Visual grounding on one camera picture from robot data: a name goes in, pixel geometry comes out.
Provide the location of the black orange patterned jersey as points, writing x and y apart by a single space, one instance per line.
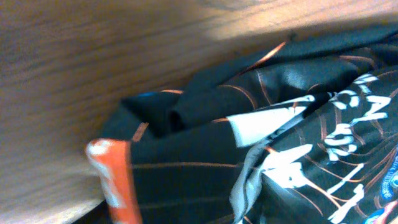
303 133

